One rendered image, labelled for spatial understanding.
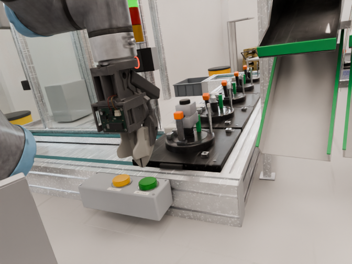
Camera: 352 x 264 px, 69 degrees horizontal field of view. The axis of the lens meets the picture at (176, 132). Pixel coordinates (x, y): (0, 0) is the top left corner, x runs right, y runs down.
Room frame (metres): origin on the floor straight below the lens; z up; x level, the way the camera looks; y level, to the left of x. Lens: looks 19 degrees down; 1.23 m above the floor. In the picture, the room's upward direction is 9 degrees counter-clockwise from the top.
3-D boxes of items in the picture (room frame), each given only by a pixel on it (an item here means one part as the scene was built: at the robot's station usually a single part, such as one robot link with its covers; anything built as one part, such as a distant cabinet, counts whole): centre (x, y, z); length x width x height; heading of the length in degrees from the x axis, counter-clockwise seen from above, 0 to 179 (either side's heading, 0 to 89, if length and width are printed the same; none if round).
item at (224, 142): (0.67, -0.04, 0.96); 0.24 x 0.24 x 0.02; 63
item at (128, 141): (0.47, 0.10, 1.06); 0.06 x 0.03 x 0.09; 153
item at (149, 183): (0.48, 0.08, 0.96); 0.04 x 0.04 x 0.02
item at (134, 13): (0.86, 0.08, 1.34); 0.05 x 0.05 x 0.05
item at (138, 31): (0.86, 0.08, 1.29); 0.05 x 0.05 x 0.05
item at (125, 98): (0.46, 0.09, 1.16); 0.09 x 0.08 x 0.12; 153
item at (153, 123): (0.47, 0.06, 1.10); 0.05 x 0.02 x 0.09; 63
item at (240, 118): (0.90, -0.15, 1.01); 0.24 x 0.24 x 0.13; 63
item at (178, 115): (0.63, -0.02, 1.04); 0.04 x 0.02 x 0.08; 153
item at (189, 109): (0.68, -0.04, 1.06); 0.08 x 0.04 x 0.07; 153
